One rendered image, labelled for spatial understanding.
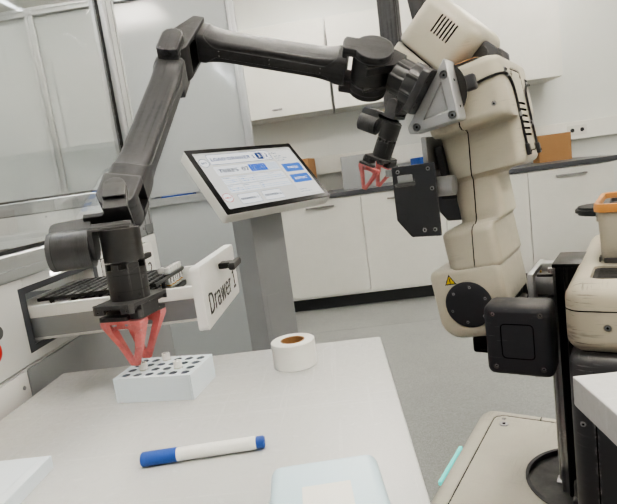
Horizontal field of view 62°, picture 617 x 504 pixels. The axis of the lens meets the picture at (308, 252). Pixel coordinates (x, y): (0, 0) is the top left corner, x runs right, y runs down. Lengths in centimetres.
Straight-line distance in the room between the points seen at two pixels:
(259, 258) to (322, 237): 201
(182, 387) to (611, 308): 69
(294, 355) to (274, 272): 123
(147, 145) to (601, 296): 79
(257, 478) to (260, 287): 146
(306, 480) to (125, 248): 44
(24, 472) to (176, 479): 17
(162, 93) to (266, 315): 119
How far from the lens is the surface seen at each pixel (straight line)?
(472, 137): 117
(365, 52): 105
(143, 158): 87
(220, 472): 59
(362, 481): 46
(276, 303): 203
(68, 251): 79
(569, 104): 505
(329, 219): 392
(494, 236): 116
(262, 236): 198
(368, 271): 401
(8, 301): 98
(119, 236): 77
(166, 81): 102
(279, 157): 212
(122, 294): 78
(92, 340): 121
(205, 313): 89
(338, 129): 463
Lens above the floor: 105
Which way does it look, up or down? 8 degrees down
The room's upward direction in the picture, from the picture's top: 8 degrees counter-clockwise
